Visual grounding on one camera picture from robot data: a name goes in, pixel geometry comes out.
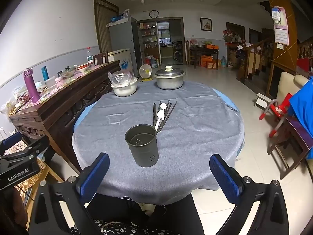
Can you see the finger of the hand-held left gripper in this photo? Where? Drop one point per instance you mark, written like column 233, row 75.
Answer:
column 12, row 137
column 36, row 146

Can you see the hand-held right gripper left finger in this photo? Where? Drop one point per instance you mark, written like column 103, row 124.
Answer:
column 91, row 176

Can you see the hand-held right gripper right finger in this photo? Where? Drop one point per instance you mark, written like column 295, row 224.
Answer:
column 226, row 178

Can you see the dark metal utensil holder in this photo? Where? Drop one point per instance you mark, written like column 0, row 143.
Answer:
column 144, row 154

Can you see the bundle of dark chopsticks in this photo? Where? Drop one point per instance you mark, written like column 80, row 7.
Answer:
column 154, row 116

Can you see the white plastic spoon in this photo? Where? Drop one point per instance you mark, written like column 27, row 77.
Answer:
column 163, row 106
column 160, row 114

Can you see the person's left hand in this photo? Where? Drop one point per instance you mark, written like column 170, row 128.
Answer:
column 9, row 210

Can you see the pile of snack bags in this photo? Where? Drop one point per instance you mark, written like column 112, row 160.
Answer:
column 14, row 100

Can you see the carved dark wooden sideboard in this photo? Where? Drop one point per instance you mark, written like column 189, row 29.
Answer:
column 61, row 107

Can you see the grey tablecloth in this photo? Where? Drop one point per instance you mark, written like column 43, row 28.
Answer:
column 195, row 139

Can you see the purple water bottle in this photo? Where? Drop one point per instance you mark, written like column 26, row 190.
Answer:
column 31, row 88

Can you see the floral patterned garment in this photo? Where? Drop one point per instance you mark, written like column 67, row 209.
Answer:
column 110, row 228

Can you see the person's legs black trousers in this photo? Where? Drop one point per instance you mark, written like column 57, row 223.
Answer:
column 176, row 215

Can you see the clear plastic container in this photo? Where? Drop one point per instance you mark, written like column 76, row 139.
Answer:
column 50, row 82

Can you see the teal water bottle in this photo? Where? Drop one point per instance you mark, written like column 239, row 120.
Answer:
column 45, row 74

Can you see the blue table cover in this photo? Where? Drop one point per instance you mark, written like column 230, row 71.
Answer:
column 234, row 104

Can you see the dark wooden armchair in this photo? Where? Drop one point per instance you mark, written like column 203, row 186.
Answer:
column 293, row 137

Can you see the pan with glass lid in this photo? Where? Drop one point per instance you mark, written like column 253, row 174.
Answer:
column 70, row 72

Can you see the white step stool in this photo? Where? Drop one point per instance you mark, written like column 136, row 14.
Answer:
column 262, row 99

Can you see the red plastic chair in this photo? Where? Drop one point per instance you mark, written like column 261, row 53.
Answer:
column 280, row 109

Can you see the white plastic basin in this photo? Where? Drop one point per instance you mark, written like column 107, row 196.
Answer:
column 124, row 90

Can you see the red and white bowl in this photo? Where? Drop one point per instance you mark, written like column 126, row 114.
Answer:
column 83, row 66

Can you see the blue cloth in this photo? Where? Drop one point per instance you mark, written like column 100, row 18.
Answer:
column 302, row 107

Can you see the clear bottle red cap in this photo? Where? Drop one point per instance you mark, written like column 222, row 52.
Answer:
column 89, row 57

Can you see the brown wooden chair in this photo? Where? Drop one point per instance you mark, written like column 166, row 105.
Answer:
column 100, row 58

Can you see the aluminium cooking pot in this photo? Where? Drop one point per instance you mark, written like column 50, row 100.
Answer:
column 170, row 83

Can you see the beige sofa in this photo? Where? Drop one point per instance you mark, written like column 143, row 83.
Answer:
column 287, row 85

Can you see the orange cardboard box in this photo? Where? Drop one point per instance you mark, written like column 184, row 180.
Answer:
column 212, row 64
column 206, row 60

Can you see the blue water jug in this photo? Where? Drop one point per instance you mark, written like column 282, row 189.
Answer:
column 223, row 62
column 154, row 63

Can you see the small white electric fan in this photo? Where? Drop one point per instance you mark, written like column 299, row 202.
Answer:
column 145, row 71

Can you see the metal pot lid white knob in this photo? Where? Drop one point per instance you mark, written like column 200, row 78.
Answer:
column 170, row 72

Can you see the white chest freezer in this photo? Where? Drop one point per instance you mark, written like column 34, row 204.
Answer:
column 121, row 58

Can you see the wooden stair railing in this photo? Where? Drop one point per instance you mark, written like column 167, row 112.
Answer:
column 254, row 58

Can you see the dark wooden side table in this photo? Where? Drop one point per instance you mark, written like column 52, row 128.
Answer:
column 204, row 51

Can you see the brown curtain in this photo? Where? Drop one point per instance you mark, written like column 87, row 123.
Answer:
column 104, row 24

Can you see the grey refrigerator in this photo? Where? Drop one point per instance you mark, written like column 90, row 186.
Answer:
column 122, row 35

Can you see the pantry shelf with bottles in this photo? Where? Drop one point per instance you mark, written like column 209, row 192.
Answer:
column 148, row 39

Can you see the framed wall picture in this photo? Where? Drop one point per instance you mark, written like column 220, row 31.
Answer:
column 206, row 24

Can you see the pink wall calendar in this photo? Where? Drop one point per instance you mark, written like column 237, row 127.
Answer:
column 281, row 31

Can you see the round wall clock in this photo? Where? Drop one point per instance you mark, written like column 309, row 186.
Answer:
column 154, row 14

